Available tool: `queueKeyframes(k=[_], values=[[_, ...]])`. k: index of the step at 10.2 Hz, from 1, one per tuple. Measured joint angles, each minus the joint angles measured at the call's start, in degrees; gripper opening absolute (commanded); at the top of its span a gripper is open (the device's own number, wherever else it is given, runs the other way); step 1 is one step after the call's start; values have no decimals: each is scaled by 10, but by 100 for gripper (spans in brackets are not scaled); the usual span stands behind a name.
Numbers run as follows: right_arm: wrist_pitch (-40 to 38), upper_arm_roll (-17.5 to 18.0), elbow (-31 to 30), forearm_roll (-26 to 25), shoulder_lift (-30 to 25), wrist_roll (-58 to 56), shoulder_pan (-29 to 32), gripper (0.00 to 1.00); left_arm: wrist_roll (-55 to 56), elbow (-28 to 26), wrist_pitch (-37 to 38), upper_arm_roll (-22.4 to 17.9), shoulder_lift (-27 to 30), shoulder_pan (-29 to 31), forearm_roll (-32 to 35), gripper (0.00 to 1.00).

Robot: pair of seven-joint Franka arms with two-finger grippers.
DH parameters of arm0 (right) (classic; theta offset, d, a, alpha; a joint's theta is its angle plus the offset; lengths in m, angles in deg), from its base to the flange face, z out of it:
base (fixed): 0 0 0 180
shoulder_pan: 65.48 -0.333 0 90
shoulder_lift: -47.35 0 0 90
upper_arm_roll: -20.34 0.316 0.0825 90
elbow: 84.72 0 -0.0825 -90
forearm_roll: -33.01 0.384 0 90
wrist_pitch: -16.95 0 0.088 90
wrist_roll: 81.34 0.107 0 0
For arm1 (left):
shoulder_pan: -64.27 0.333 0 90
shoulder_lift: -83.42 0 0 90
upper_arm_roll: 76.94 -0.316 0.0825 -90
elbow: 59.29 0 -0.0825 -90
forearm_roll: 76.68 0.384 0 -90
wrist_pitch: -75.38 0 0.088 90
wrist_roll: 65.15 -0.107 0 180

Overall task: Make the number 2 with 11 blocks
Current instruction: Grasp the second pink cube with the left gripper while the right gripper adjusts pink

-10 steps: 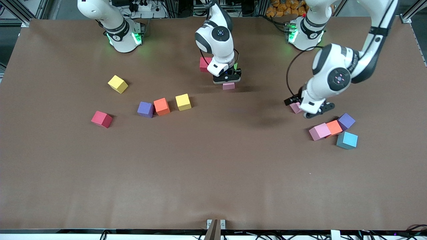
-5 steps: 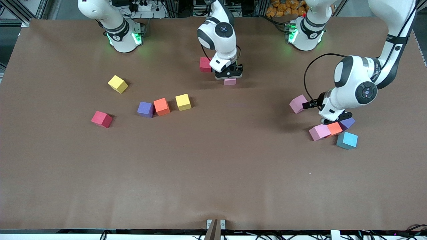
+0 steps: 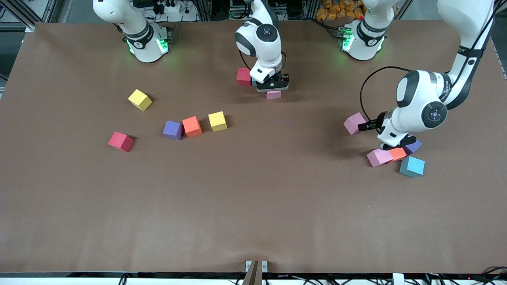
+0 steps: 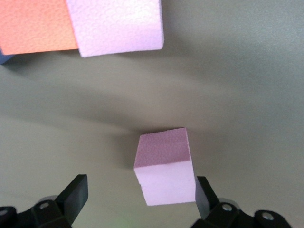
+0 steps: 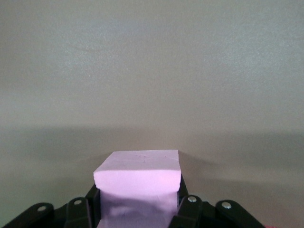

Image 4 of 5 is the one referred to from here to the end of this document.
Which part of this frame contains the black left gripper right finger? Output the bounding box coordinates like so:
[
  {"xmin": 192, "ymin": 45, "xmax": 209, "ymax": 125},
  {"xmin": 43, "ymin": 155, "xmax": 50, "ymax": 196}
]
[{"xmin": 190, "ymin": 175, "xmax": 293, "ymax": 228}]

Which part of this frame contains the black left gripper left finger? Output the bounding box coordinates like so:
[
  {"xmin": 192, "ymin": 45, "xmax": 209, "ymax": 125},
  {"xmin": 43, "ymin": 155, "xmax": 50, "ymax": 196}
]
[{"xmin": 0, "ymin": 174, "xmax": 89, "ymax": 228}]

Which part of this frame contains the pink foam cube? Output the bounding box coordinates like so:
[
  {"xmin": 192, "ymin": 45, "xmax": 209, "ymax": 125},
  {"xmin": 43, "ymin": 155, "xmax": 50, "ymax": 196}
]
[
  {"xmin": 64, "ymin": 0, "xmax": 165, "ymax": 58},
  {"xmin": 133, "ymin": 127, "xmax": 197, "ymax": 207}
]

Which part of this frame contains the purple foam cube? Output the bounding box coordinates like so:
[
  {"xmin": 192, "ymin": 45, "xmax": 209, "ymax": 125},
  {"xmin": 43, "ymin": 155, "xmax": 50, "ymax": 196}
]
[{"xmin": 0, "ymin": 46, "xmax": 15, "ymax": 66}]

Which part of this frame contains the orange foam cube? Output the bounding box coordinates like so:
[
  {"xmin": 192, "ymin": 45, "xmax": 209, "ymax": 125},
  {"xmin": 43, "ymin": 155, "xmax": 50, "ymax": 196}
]
[{"xmin": 0, "ymin": 0, "xmax": 79, "ymax": 56}]

